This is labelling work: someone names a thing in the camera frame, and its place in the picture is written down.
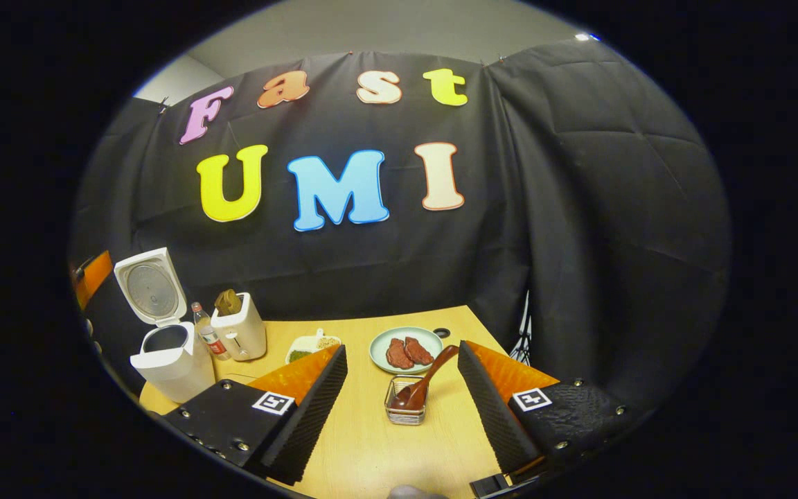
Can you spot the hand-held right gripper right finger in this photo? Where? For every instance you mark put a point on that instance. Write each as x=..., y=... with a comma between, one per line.
x=499, y=416

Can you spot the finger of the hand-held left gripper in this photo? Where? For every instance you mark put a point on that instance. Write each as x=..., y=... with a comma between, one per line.
x=94, y=274

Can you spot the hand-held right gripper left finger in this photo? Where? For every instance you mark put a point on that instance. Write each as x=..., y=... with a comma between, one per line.
x=305, y=416

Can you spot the dark wooden spoon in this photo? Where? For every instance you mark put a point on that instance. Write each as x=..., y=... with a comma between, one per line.
x=433, y=371

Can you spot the white rice cooker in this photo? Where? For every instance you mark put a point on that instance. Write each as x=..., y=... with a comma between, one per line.
x=177, y=374

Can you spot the white divided grain dish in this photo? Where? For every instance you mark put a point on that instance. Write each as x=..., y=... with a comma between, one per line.
x=309, y=345

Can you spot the pale green plate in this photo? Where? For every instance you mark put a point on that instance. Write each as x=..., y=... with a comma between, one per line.
x=379, y=350

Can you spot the white toaster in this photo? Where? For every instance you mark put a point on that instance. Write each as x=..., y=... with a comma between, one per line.
x=243, y=336

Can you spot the black table grommet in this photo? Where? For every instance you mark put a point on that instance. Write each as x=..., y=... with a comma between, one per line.
x=441, y=333

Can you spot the red meat slice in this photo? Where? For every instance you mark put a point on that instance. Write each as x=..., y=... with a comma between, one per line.
x=399, y=353
x=420, y=350

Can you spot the clear bottle with red label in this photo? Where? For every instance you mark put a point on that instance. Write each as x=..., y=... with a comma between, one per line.
x=210, y=336

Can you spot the brown bread slice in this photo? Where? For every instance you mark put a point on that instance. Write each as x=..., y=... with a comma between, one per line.
x=222, y=303
x=234, y=301

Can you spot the black backdrop cloth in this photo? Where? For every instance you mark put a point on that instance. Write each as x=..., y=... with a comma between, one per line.
x=579, y=208

